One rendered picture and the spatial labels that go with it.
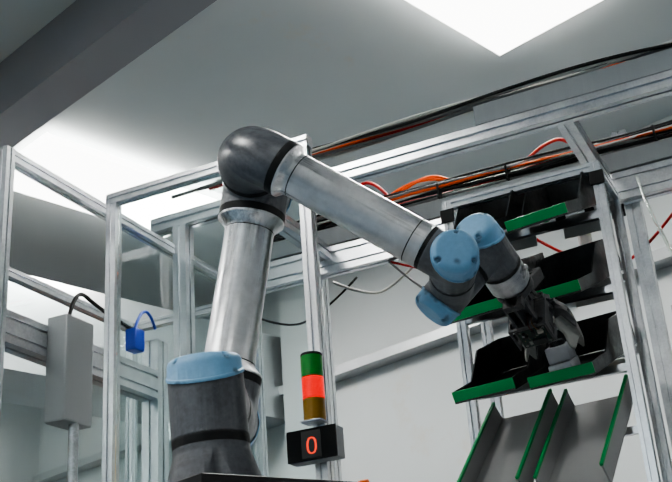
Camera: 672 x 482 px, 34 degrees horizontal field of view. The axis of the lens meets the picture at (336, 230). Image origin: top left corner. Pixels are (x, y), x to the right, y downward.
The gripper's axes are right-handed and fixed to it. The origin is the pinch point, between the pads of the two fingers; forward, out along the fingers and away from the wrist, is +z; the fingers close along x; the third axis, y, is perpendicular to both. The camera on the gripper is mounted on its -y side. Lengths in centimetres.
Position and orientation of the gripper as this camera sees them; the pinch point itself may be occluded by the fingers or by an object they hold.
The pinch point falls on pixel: (557, 345)
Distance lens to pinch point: 211.1
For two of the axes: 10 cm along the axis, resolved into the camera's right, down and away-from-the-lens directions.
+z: 5.1, 6.7, 5.4
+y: -1.3, 6.8, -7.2
